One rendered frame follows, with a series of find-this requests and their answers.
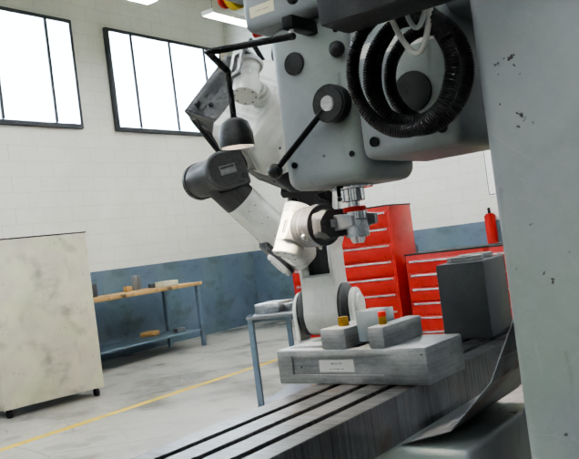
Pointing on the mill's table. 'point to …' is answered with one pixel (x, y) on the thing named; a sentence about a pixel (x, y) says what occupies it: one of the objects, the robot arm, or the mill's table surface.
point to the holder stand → (474, 295)
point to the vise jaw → (340, 336)
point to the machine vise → (377, 358)
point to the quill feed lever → (340, 109)
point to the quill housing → (314, 155)
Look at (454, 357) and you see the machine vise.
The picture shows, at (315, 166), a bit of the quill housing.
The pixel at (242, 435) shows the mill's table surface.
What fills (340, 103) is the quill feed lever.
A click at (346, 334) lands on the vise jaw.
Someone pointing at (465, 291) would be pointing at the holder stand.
